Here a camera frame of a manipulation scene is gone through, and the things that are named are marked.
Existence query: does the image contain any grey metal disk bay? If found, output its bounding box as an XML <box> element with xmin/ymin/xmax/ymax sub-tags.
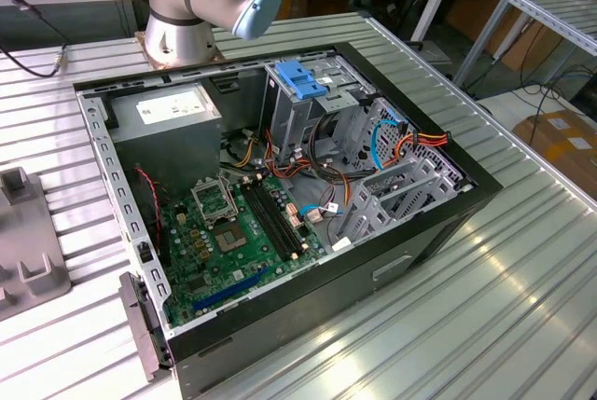
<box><xmin>336</xmin><ymin>157</ymin><xmax>470</xmax><ymax>255</ymax></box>

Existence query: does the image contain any black RAM slot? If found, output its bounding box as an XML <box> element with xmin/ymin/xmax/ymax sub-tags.
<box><xmin>258</xmin><ymin>178</ymin><xmax>308</xmax><ymax>259</ymax></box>
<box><xmin>253</xmin><ymin>179</ymin><xmax>301</xmax><ymax>260</ymax></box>
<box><xmin>241</xmin><ymin>181</ymin><xmax>289</xmax><ymax>262</ymax></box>
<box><xmin>246</xmin><ymin>180</ymin><xmax>295</xmax><ymax>261</ymax></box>

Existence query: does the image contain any grey optical drive cage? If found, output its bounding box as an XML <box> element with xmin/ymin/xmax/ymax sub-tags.
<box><xmin>258</xmin><ymin>57</ymin><xmax>379</xmax><ymax>163</ymax></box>

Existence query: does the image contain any metal locking lever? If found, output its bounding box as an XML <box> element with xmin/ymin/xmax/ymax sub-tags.
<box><xmin>217</xmin><ymin>174</ymin><xmax>234</xmax><ymax>214</ymax></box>

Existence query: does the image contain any blue plastic cage latch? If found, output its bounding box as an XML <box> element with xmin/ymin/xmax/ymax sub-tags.
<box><xmin>274</xmin><ymin>60</ymin><xmax>328</xmax><ymax>101</ymax></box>

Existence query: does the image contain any green motherboard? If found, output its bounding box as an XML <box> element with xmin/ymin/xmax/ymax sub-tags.
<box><xmin>158</xmin><ymin>171</ymin><xmax>327</xmax><ymax>329</ymax></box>

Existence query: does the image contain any metal socket cover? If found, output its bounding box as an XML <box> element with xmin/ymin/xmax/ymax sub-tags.
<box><xmin>189</xmin><ymin>176</ymin><xmax>236</xmax><ymax>227</ymax></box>

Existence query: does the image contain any black PC case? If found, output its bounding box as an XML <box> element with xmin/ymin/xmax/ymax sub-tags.
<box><xmin>73</xmin><ymin>40</ymin><xmax>504</xmax><ymax>399</ymax></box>

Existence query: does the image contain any blue expansion slot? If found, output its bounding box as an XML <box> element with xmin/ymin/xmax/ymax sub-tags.
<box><xmin>192</xmin><ymin>265</ymin><xmax>271</xmax><ymax>312</ymax></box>

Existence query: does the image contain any grey power supply unit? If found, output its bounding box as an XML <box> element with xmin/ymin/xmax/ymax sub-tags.
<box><xmin>107</xmin><ymin>82</ymin><xmax>224</xmax><ymax>196</ymax></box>

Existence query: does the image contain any grey plastic card retainer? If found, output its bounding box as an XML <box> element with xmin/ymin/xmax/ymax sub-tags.
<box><xmin>118</xmin><ymin>271</ymin><xmax>174</xmax><ymax>382</ymax></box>

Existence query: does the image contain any brown cardboard sheet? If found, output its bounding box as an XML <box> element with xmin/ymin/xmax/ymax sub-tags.
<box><xmin>445</xmin><ymin>0</ymin><xmax>563</xmax><ymax>73</ymax></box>

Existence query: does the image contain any brown cardboard box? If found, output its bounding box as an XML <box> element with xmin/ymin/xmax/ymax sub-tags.
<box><xmin>511</xmin><ymin>109</ymin><xmax>597</xmax><ymax>186</ymax></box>

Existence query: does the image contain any grey parts rack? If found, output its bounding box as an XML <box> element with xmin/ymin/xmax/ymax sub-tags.
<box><xmin>0</xmin><ymin>166</ymin><xmax>72</xmax><ymax>322</ymax></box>

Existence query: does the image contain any metal slat shelf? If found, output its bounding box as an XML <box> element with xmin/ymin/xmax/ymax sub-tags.
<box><xmin>452</xmin><ymin>0</ymin><xmax>597</xmax><ymax>89</ymax></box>

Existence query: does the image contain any red orange wire bundle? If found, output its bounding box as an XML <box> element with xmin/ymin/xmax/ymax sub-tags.
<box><xmin>260</xmin><ymin>128</ymin><xmax>312</xmax><ymax>183</ymax></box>

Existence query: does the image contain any black wire bundle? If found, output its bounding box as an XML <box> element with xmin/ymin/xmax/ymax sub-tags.
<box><xmin>307</xmin><ymin>110</ymin><xmax>369</xmax><ymax>185</ymax></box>

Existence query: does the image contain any short blue wire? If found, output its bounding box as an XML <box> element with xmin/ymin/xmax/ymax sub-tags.
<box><xmin>298</xmin><ymin>202</ymin><xmax>345</xmax><ymax>224</ymax></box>

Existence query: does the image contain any yellow wire bundle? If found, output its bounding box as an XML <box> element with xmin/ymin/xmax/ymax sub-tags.
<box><xmin>227</xmin><ymin>131</ymin><xmax>260</xmax><ymax>169</ymax></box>

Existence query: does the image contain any blue data wire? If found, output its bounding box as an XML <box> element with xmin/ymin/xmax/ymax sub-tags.
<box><xmin>371</xmin><ymin>108</ymin><xmax>410</xmax><ymax>172</ymax></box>

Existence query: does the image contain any orange yellow power wire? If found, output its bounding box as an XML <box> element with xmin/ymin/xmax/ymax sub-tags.
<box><xmin>394</xmin><ymin>131</ymin><xmax>454</xmax><ymax>169</ymax></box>

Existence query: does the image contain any red black twisted wire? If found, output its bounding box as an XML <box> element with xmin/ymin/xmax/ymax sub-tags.
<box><xmin>133</xmin><ymin>164</ymin><xmax>165</xmax><ymax>252</ymax></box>

